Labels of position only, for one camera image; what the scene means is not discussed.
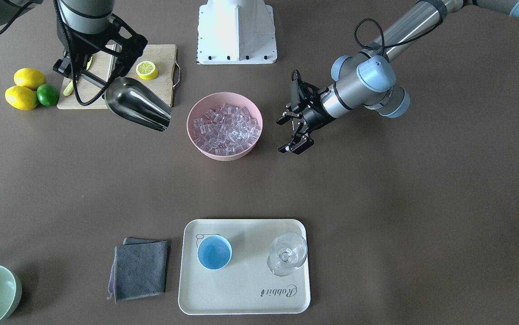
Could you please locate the yellow lemon near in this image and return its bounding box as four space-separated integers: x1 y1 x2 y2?
5 86 39 110

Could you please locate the yellow lemon far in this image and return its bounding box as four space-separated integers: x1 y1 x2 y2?
13 68 46 91

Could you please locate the half lemon slice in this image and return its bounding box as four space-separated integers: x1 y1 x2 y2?
135 61 159 80

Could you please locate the grey folded cloth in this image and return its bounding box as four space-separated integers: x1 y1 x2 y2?
107 237 170 303

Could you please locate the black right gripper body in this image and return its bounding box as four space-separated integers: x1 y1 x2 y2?
53 14 148 80

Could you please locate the green lime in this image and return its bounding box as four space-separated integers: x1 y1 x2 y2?
36 83 60 107

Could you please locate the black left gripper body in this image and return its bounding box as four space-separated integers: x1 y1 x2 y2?
288 70 335 134

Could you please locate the yellow lemon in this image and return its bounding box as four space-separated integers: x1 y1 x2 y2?
13 68 46 91
5 86 39 110

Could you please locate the wooden cutting board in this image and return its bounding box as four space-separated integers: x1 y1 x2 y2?
57 44 180 110

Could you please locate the clear wine glass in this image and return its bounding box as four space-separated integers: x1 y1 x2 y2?
267 231 308 276

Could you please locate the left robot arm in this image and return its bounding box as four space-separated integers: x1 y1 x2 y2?
276 0 519 154

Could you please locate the pink bowl of ice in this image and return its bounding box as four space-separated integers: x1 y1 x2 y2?
186 92 263 161

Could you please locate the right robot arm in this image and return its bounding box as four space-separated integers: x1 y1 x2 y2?
0 0 148 95

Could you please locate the blue cup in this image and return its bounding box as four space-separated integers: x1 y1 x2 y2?
197 234 233 271

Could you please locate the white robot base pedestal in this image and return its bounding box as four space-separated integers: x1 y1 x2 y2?
196 0 278 65

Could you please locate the beige serving tray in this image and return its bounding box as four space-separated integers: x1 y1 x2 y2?
178 218 311 315

